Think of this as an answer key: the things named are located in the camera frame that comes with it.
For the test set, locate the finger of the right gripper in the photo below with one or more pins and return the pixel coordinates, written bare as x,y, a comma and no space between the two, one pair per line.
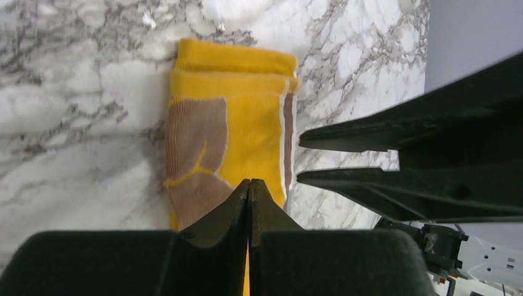
473,121
467,194

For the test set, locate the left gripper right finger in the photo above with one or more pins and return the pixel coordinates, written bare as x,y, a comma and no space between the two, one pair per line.
285,259

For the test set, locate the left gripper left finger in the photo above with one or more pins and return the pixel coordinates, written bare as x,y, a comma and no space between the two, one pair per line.
207,258

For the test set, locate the yellow towel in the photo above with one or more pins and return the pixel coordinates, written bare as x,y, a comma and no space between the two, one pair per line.
231,116

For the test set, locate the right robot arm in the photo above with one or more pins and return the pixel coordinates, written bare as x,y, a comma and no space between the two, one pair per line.
451,252

